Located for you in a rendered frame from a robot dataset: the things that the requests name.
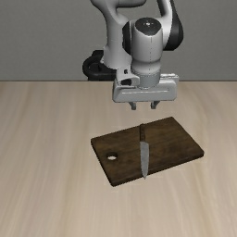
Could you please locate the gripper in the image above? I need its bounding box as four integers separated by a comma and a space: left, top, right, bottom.
111, 68, 181, 111

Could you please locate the dark brown cutting board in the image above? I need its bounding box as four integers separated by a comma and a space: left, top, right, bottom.
90, 116, 206, 187

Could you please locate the brown-handled kitchen knife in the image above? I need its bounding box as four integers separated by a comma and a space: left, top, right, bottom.
138, 122, 150, 181

